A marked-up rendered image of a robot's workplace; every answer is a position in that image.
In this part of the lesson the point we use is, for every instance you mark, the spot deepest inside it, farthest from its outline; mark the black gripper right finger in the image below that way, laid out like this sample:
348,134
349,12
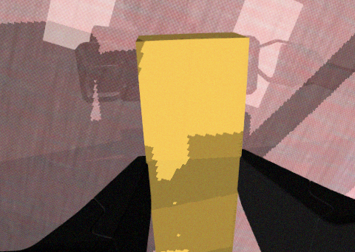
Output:
290,213

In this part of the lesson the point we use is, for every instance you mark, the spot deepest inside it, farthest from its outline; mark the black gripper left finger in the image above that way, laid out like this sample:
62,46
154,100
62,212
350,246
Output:
116,220

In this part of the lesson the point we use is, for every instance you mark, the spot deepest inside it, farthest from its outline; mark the yellow bar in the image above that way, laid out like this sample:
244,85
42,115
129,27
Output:
192,89

